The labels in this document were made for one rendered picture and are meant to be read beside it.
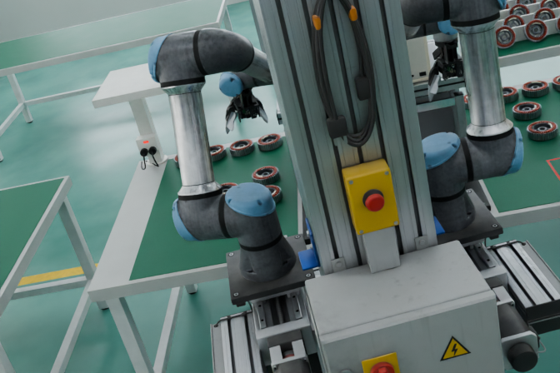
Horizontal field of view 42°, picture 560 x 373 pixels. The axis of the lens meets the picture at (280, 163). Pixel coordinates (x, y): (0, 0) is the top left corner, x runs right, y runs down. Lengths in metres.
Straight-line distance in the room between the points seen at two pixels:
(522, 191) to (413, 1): 1.06
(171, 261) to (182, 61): 1.02
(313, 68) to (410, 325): 0.51
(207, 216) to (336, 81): 0.65
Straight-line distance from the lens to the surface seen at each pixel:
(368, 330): 1.41
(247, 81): 2.23
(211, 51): 1.83
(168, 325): 3.33
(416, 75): 2.68
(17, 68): 5.94
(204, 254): 2.66
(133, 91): 3.04
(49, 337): 3.96
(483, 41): 1.83
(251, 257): 1.91
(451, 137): 1.92
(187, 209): 1.90
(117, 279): 2.71
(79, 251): 3.78
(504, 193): 2.66
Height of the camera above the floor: 2.14
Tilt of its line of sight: 26 degrees down
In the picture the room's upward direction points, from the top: 14 degrees counter-clockwise
